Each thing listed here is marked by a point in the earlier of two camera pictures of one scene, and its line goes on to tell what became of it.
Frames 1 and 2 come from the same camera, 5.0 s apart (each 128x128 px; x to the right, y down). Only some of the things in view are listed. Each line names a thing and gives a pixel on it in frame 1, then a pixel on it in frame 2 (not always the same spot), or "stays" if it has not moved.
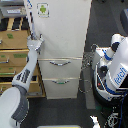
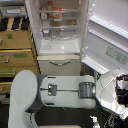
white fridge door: x=63 y=24 -> x=105 y=46
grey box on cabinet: x=13 y=11 stays
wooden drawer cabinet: x=14 y=34 stays
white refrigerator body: x=63 y=25 stays
